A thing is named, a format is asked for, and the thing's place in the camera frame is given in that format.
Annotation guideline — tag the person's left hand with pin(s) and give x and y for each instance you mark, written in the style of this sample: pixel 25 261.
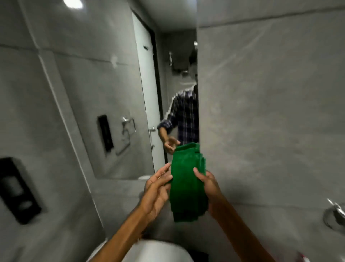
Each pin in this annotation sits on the person's left hand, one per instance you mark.
pixel 154 199

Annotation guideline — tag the person's right hand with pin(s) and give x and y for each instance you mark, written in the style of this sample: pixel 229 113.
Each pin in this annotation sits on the person's right hand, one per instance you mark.
pixel 213 193

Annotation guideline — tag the person's right thumb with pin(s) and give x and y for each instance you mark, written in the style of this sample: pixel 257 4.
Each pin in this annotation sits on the person's right thumb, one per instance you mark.
pixel 199 176

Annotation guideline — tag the person's left fingers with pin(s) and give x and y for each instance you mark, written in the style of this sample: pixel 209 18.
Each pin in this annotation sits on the person's left fingers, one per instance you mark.
pixel 160 176

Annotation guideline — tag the green cloth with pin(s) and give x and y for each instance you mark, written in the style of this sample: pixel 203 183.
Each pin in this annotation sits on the green cloth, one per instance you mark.
pixel 187 183

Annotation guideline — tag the person's left forearm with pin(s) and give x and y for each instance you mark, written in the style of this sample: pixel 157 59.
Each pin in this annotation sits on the person's left forearm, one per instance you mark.
pixel 121 237

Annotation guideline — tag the person's right forearm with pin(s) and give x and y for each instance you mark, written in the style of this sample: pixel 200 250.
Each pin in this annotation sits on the person's right forearm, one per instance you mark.
pixel 240 234

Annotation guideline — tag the large wall mirror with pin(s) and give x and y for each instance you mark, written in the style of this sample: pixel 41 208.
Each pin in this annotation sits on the large wall mirror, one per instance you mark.
pixel 116 89

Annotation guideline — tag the chrome wall tap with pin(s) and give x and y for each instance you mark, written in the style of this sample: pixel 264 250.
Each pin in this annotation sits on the chrome wall tap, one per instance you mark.
pixel 335 214

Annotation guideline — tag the black wall paper dispenser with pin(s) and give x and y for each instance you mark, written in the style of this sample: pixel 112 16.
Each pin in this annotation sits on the black wall paper dispenser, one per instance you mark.
pixel 16 189

